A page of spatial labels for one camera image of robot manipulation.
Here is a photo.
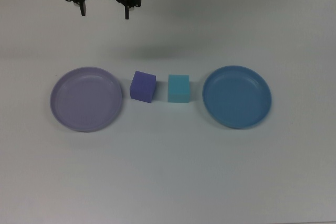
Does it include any purple foam cube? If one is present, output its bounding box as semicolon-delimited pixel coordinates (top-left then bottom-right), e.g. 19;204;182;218
129;70;157;104

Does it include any cyan foam cube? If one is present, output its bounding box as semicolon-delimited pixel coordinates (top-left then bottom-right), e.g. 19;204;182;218
167;74;191;103

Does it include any purple plate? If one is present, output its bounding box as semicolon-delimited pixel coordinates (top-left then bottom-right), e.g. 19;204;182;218
49;66;123;133

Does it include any blue plate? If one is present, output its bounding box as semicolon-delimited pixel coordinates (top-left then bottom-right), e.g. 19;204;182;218
202;65;272;130

